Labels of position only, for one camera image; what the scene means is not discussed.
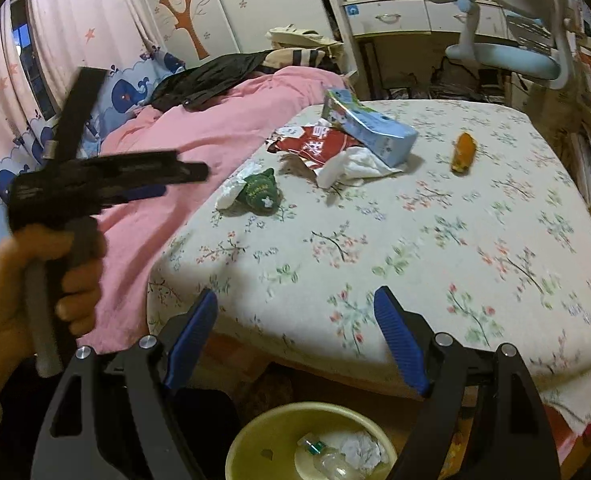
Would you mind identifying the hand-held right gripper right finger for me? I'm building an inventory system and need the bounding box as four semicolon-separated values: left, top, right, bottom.
373;285;562;480

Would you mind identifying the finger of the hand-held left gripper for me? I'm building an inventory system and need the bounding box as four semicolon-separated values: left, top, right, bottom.
102;185;168;208
175;161;211;183

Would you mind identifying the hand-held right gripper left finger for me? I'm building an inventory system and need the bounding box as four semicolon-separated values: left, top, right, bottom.
29;288;221;480

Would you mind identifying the green wrapper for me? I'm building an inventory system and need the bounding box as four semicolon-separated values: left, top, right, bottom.
238;167;282;218

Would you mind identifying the yellow bin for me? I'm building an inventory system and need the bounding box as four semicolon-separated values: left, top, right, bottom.
224;402;401;480

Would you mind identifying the red snack packet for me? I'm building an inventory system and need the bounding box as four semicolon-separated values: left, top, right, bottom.
266;124;361;171

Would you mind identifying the white bag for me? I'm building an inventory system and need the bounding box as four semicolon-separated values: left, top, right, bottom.
315;147;406;188

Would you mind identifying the blue carton box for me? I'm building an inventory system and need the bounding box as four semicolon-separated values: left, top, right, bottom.
322;88;419;167

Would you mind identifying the orange packet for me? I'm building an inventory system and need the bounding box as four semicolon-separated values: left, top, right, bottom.
450;131;477;175

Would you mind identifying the person's left hand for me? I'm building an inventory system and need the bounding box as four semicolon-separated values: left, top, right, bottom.
0;224;108;402

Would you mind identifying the white tissue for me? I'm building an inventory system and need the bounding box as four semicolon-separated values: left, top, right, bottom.
215;160;263;210

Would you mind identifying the pink blanket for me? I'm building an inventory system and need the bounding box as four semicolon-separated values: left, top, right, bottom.
92;66;349;356

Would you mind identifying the pink whale print curtain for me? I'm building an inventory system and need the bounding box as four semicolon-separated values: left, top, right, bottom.
0;0;101;266
28;0;186;136

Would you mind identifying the bed with floral sheet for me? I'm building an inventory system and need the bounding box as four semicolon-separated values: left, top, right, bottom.
146;99;591;436

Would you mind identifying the black jacket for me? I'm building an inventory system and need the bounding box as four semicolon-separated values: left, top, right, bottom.
148;51;276;111

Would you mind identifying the window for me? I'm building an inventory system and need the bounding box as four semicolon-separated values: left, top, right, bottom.
12;25;57;118

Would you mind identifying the crumpled white paper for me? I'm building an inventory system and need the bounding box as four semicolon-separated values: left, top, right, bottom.
335;432;383;471

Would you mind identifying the clear plastic bottle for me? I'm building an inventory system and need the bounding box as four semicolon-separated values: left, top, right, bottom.
298;435;361;480

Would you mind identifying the striped cloth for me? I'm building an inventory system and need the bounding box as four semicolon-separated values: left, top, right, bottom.
262;47;343;72

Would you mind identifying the beige bag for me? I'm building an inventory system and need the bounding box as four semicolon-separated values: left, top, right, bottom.
266;24;343;51

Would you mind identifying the white wardrobe with tree decal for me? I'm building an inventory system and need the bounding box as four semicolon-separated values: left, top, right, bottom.
132;0;343;68

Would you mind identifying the white desk with drawers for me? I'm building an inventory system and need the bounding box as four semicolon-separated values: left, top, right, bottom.
325;0;521;103

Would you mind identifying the light blue office chair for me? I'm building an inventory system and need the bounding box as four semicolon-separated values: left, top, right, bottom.
428;0;576;91

